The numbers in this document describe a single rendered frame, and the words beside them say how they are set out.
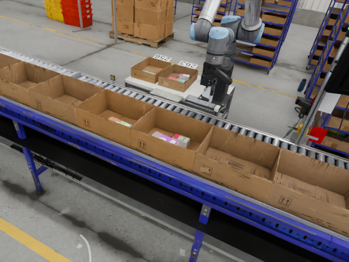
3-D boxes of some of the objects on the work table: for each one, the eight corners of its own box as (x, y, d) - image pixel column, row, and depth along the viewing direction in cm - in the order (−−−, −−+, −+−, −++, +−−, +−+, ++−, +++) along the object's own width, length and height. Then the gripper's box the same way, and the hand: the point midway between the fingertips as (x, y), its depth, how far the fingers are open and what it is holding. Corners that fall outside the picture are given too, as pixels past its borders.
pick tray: (197, 78, 274) (198, 69, 268) (184, 92, 245) (185, 83, 239) (173, 72, 282) (174, 63, 276) (157, 84, 253) (158, 75, 247)
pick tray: (171, 71, 283) (172, 63, 277) (155, 84, 254) (155, 74, 248) (148, 65, 291) (149, 56, 285) (130, 77, 262) (130, 67, 256)
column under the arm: (206, 88, 258) (213, 56, 238) (231, 95, 250) (240, 63, 230) (197, 99, 238) (203, 64, 219) (224, 107, 230) (232, 73, 211)
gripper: (205, 59, 137) (199, 95, 148) (202, 64, 127) (196, 103, 137) (221, 61, 136) (214, 98, 146) (219, 67, 126) (212, 106, 136)
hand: (211, 100), depth 141 cm, fingers open, 5 cm apart
